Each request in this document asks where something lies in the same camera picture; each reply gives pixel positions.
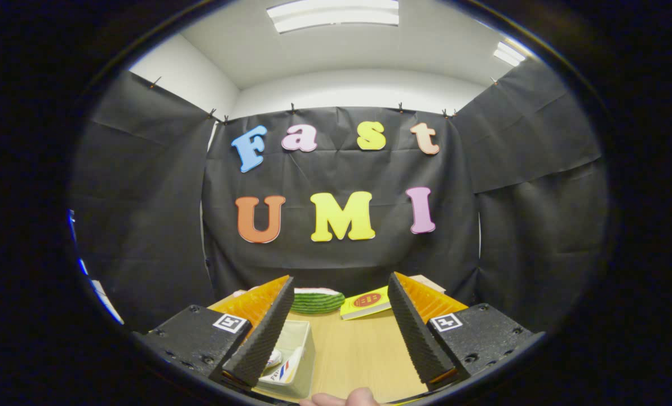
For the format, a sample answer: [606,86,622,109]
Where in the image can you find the watermelon slice plush toy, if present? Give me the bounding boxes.
[290,288,346,315]

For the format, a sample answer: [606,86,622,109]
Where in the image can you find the green fabric storage box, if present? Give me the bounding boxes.
[256,320,317,400]

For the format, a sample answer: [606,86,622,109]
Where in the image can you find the beige cover book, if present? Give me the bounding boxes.
[408,275,446,295]

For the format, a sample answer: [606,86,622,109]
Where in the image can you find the small ceiling light panel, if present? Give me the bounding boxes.
[494,41,527,67]

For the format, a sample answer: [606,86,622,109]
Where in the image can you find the yellow book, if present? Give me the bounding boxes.
[341,286,394,320]

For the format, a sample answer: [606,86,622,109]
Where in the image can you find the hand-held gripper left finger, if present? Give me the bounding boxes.
[133,275,295,390]

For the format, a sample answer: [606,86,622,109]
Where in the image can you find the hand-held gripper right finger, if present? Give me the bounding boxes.
[387,272,545,391]

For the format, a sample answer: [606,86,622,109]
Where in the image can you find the large ceiling light panel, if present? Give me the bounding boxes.
[267,0,400,33]

